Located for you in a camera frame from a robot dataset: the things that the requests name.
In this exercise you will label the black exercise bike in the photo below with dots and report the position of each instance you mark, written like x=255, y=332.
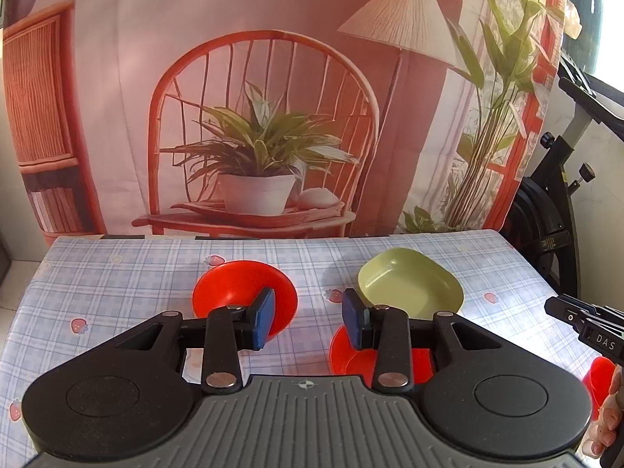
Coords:
x=551, y=234

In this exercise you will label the wide red bowl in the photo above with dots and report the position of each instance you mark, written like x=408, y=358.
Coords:
x=226, y=282

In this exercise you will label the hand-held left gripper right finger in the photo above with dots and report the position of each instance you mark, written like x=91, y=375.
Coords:
x=352, y=320

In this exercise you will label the red cup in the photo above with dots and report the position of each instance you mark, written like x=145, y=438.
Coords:
x=599, y=375

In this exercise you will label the blue checked tablecloth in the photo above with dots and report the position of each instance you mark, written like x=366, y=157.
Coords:
x=122, y=273

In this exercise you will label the printed wall cloth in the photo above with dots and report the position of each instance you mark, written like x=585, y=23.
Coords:
x=122, y=107

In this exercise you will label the person's right hand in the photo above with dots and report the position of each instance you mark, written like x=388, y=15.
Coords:
x=609, y=424

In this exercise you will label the green plate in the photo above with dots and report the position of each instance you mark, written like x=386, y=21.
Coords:
x=404, y=278

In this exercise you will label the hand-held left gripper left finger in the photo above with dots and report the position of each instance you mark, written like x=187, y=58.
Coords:
x=263, y=320

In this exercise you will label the pale plastic bag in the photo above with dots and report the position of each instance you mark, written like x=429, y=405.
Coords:
x=574, y=19

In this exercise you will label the dark tinted window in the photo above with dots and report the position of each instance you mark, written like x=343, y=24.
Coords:
x=594, y=19

